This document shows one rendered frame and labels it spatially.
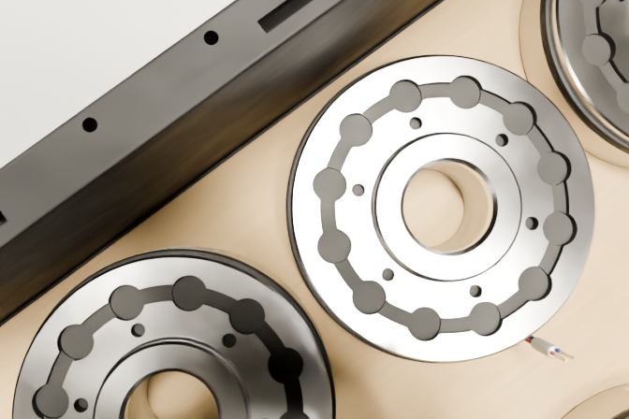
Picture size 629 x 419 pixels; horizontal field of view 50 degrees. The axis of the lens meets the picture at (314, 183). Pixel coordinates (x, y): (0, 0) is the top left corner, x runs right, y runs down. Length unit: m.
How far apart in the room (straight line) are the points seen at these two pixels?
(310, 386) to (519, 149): 0.10
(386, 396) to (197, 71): 0.15
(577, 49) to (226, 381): 0.16
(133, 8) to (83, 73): 0.05
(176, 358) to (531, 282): 0.12
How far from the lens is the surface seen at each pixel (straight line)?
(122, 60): 0.40
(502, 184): 0.22
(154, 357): 0.22
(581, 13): 0.25
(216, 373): 0.22
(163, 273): 0.22
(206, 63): 0.15
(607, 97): 0.25
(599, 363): 0.28
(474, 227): 0.24
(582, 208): 0.24
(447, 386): 0.26
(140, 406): 0.25
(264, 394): 0.22
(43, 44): 0.41
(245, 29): 0.16
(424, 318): 0.23
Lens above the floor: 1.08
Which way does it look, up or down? 86 degrees down
